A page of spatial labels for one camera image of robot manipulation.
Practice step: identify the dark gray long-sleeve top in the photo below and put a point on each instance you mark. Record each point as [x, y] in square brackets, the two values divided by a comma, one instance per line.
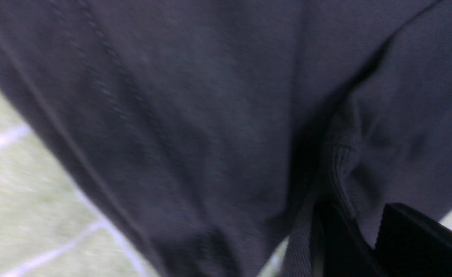
[207, 131]

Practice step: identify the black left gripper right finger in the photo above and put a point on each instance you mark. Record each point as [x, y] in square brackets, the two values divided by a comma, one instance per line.
[410, 244]

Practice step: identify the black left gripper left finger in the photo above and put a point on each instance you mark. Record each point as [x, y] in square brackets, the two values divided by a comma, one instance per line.
[339, 248]

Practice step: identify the green checkered table mat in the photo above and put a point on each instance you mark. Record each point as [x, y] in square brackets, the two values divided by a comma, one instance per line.
[48, 228]

